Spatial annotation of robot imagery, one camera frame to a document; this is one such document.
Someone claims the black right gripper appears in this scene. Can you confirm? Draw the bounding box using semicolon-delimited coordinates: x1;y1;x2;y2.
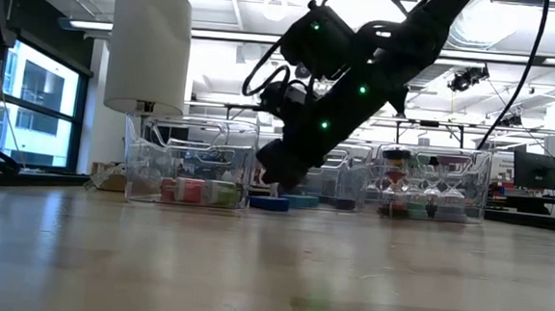
254;52;410;197

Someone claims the teal block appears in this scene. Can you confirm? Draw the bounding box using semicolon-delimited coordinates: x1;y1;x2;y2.
281;194;321;211

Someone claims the blue digital timer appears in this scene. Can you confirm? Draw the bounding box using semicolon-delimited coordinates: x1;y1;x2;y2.
249;194;290;213

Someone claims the clear plastic bin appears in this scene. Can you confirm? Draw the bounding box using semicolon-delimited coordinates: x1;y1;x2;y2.
374;143;494;225
254;135;375;214
120;112;260;212

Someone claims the green white USB charger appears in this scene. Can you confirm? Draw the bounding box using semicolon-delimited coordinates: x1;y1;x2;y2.
204;178;241;208

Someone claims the pink white USB charger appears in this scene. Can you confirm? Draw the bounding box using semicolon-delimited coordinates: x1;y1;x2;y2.
173;176;208;205

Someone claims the red adapter box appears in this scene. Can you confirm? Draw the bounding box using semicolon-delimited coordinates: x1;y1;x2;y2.
159;176;178;203

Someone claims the black framed background table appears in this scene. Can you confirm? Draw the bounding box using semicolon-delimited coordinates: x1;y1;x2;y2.
221;102;265;138
393;117;466;149

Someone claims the round ceiling lamp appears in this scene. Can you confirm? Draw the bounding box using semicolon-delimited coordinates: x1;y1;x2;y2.
259;0;290;23

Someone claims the white shade table lamp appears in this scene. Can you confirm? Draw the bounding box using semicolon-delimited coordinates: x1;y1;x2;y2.
89;0;196;198

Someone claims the black ceiling spotlight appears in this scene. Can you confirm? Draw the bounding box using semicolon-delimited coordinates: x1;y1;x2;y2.
447;63;491;95

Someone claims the black desk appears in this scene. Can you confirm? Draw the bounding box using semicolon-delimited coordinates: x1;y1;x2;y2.
488;192;555;230

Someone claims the black computer monitor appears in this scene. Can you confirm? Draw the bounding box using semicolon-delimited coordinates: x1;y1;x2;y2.
511;149;555;192

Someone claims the large window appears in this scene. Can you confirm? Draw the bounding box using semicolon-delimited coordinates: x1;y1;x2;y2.
0;37;93;173

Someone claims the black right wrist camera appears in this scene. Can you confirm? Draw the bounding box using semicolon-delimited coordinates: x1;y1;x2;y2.
257;78;313;122

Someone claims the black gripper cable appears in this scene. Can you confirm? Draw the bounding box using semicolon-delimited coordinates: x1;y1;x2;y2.
241;35;296;100

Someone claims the silver air duct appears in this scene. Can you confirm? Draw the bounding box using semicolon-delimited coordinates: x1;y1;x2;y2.
445;0;555;56

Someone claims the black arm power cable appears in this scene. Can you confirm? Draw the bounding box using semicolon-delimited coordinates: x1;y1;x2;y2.
475;0;551;154

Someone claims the yellow cable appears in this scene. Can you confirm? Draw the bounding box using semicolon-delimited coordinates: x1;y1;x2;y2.
0;46;27;158

